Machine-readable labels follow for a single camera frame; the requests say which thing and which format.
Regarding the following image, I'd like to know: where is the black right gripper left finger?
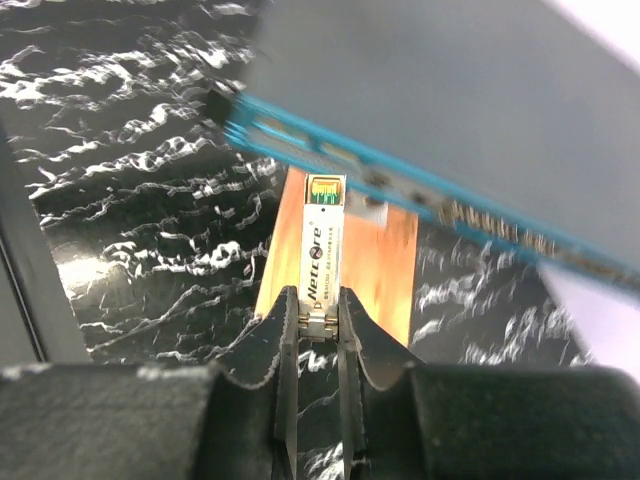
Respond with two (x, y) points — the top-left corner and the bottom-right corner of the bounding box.
(209, 286), (299, 479)

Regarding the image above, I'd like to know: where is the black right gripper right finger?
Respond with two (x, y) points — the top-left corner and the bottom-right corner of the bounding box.
(337, 287), (425, 479)

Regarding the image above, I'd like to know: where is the wooden board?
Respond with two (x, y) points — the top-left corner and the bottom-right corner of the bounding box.
(255, 168), (418, 345)

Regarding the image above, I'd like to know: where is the dark grey network switch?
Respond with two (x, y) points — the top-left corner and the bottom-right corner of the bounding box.
(202, 1), (639, 290)

